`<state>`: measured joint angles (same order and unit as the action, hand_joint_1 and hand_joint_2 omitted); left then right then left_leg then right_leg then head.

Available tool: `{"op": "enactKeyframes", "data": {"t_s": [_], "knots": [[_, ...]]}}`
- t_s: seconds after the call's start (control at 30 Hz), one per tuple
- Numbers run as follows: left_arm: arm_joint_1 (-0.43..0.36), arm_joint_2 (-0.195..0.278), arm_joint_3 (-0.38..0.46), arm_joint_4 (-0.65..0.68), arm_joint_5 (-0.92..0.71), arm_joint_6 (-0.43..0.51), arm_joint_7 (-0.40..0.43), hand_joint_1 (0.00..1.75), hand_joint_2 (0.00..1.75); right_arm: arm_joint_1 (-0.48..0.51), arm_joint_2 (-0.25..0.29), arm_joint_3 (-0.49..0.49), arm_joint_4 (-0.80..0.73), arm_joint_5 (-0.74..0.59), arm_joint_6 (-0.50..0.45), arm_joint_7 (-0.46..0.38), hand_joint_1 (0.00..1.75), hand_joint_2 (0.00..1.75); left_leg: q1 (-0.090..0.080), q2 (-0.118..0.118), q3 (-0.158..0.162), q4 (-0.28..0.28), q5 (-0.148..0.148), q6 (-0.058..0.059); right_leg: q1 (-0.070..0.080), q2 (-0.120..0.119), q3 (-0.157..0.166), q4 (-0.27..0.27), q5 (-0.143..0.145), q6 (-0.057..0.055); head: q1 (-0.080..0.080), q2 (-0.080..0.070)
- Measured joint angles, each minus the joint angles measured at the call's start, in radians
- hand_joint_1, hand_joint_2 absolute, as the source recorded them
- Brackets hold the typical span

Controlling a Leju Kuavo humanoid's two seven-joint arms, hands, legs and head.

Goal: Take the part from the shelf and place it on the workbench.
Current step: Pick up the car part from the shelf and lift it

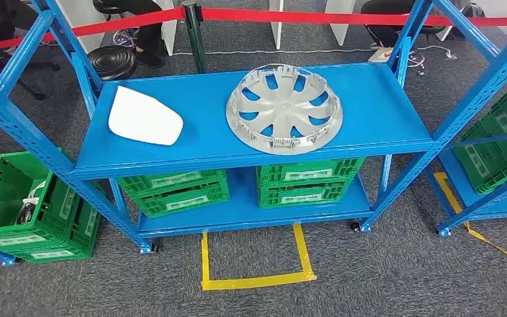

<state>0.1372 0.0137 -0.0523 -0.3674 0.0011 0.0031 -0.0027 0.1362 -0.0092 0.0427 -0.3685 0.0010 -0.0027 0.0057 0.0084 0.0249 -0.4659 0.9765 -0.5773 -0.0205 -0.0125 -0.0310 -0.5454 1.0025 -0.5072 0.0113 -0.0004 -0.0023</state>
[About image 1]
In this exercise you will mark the white plastic mirror cover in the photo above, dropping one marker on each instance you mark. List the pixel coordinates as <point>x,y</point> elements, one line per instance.
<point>144,118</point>

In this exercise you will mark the black ribbed round stool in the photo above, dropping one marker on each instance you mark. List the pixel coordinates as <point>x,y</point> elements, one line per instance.
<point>112,62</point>

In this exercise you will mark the white power strip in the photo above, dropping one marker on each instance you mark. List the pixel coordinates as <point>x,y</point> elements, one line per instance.
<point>450,55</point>

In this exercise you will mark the yellow floor tape square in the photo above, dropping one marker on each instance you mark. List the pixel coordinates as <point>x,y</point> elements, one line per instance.
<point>258,281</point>

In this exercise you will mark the white desk panel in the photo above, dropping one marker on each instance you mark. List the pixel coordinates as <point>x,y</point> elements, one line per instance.
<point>338,22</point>
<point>80,22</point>
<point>168,26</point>
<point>276,24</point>

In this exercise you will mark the green open plastic crate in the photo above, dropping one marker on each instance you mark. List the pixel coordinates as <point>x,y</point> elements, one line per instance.
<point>4,192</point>

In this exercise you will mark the red barrier belt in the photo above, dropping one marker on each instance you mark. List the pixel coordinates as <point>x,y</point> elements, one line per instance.
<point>105,25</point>
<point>323,18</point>

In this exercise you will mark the black office chair base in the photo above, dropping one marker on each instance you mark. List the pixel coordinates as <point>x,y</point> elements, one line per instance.
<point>39,65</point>

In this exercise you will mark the yellow floor tape line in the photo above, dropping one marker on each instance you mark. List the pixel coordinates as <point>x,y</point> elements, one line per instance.
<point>449,192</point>

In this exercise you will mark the silver wheel hubcap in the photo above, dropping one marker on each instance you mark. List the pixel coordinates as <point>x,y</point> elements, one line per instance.
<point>285,111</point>

